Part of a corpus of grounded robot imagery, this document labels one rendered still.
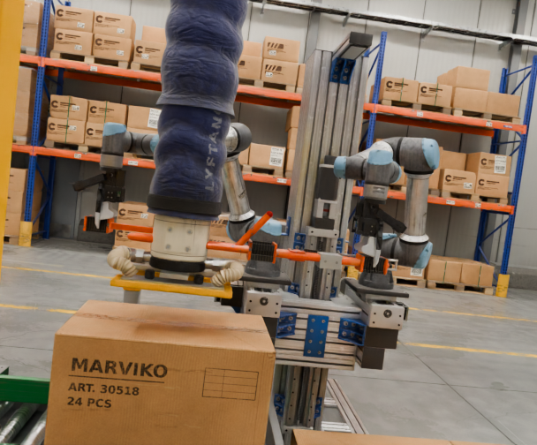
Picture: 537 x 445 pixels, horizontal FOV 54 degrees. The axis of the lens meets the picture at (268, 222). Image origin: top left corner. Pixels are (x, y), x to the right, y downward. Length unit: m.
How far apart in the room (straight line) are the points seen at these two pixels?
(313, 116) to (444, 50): 8.98
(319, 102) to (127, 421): 1.52
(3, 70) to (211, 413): 1.01
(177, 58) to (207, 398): 0.95
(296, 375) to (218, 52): 1.44
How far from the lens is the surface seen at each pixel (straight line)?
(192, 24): 1.57
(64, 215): 10.44
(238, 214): 2.23
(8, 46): 1.30
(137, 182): 10.20
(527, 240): 11.90
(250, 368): 1.52
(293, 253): 1.61
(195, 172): 1.51
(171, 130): 1.54
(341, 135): 2.41
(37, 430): 1.94
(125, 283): 1.51
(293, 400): 2.47
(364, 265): 1.66
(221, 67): 1.55
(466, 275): 9.94
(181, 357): 1.50
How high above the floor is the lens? 1.40
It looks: 4 degrees down
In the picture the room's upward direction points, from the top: 7 degrees clockwise
